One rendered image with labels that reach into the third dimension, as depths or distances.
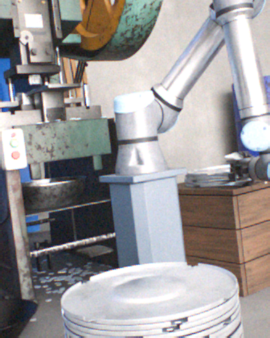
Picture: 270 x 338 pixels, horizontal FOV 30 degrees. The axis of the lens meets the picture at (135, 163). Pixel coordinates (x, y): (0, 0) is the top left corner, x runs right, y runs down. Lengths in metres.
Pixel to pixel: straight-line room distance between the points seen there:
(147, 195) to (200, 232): 0.45
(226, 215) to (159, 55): 2.46
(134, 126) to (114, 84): 2.32
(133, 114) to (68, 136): 0.60
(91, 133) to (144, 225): 0.71
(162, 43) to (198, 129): 0.74
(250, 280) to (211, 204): 0.27
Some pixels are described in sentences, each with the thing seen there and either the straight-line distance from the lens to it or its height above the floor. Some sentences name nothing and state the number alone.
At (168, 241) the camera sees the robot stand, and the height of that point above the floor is 0.26.
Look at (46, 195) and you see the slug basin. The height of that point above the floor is 0.36.
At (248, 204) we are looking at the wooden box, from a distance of 1.67.
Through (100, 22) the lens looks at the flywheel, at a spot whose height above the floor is 1.09.
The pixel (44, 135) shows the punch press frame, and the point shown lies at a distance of 1.89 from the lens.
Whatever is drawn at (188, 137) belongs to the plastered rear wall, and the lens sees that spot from 4.02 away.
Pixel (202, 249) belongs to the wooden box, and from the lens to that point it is 1.76.
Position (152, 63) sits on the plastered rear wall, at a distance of 3.90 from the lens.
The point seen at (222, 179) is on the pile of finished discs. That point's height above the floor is 0.37.
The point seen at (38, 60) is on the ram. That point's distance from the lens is 2.07.
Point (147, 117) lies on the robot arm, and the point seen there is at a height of 0.60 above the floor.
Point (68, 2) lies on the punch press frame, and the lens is 2.17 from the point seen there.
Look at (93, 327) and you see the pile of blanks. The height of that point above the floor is 0.29.
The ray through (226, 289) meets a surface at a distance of 0.82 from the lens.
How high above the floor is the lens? 0.55
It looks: 3 degrees down
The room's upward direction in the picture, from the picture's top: 7 degrees counter-clockwise
